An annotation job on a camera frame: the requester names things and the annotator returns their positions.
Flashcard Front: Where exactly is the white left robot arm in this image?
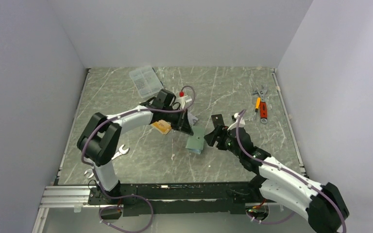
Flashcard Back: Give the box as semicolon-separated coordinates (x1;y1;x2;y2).
77;89;196;204

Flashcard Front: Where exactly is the black credit card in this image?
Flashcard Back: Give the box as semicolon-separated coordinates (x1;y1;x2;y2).
211;114;225;128

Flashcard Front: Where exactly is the clear plastic organizer box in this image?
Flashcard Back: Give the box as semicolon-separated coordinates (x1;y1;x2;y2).
129;66;163;99

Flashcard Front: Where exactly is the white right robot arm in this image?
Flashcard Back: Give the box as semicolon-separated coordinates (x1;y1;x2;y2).
204;125;350;233

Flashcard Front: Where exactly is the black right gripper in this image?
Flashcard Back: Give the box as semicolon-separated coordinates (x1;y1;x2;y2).
204;124;243;159

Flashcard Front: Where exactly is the gold credit card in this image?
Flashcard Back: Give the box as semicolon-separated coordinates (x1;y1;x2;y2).
151;120;172;135

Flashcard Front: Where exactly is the red adjustable wrench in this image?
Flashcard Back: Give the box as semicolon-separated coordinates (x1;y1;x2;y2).
253;85;268;124

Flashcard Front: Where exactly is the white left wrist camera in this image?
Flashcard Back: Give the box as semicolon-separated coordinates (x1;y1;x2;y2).
172;91;191;110

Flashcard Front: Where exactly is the green card holder wallet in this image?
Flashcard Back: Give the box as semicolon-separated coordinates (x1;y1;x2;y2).
185;126;205;154

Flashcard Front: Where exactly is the silver open-end wrench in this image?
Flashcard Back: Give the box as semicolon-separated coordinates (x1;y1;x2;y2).
84;145;130;179

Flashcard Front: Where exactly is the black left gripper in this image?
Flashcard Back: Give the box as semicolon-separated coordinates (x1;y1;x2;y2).
162;107;193;135

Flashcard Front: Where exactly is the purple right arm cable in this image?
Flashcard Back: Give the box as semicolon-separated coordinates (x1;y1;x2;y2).
235;109;347;233

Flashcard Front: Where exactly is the aluminium frame rail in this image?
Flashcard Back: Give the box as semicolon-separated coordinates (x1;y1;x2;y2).
32;185;92;233

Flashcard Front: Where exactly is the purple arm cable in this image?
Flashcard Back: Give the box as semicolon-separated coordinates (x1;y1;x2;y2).
81;85;196;233
235;109;347;233

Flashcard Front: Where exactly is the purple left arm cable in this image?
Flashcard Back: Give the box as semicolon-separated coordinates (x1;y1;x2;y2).
81;85;196;233

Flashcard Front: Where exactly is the orange small screwdriver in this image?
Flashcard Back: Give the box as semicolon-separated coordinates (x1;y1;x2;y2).
254;97;261;113

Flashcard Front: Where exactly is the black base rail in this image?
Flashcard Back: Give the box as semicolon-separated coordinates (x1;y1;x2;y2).
88;182;269;216

